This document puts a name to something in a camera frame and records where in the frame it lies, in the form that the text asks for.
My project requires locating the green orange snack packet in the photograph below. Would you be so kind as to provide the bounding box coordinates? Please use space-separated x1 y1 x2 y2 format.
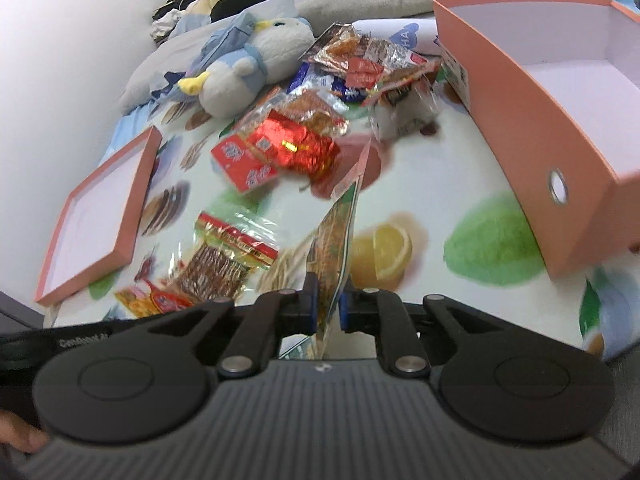
280 141 371 360

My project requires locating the brown strips snack packet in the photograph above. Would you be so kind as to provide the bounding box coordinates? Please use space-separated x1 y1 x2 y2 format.
167 209 279 304

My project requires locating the red foil snack packet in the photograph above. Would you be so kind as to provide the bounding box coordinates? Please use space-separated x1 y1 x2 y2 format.
246 110 340 181

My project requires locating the clear white snack packet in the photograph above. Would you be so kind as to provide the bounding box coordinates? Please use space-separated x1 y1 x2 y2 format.
368 77 440 142

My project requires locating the blue white snack packet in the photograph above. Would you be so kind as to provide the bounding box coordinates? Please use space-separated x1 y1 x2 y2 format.
286 62 367 103

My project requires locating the shrimp flavor snack packet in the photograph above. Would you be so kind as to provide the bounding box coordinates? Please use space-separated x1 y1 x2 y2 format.
345 37 442 101

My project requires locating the red orange shredded snack bag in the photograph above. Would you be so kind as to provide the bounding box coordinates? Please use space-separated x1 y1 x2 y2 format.
114 278 194 318

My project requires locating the brown meat snack packet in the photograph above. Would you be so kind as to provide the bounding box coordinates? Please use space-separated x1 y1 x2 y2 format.
302 24 361 77

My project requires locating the person left hand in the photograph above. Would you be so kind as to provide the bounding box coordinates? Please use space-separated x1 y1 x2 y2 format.
0 411 49 454

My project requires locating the pink box lid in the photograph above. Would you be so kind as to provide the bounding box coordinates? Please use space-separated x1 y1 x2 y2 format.
35 127 162 307

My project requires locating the white blue penguin plush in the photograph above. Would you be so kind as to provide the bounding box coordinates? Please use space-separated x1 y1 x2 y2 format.
176 18 314 119

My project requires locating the white blue tube bottle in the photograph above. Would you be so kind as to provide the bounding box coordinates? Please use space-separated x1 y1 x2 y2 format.
352 15 440 55

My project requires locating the pink cardboard storage box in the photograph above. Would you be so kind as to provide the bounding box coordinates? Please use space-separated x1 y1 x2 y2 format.
434 0 639 276

